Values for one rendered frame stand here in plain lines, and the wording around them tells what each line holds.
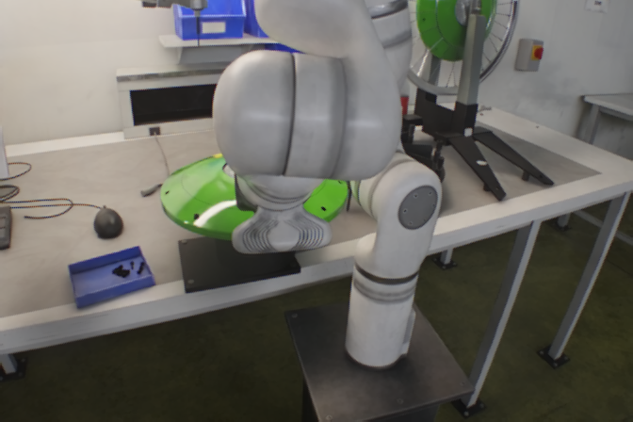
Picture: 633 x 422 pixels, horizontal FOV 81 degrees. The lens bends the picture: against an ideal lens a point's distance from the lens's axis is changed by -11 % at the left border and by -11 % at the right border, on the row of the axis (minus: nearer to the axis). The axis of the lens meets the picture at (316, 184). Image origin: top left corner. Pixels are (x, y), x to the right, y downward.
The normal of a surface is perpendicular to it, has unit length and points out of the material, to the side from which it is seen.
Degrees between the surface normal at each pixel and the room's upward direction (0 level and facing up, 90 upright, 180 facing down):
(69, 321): 90
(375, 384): 0
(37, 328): 90
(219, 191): 14
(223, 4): 90
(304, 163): 114
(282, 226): 51
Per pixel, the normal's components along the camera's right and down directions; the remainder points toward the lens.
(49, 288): 0.04, -0.90
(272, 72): 0.18, -0.41
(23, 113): 0.41, 0.41
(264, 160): 0.07, 0.79
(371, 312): -0.44, 0.36
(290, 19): -0.18, 0.90
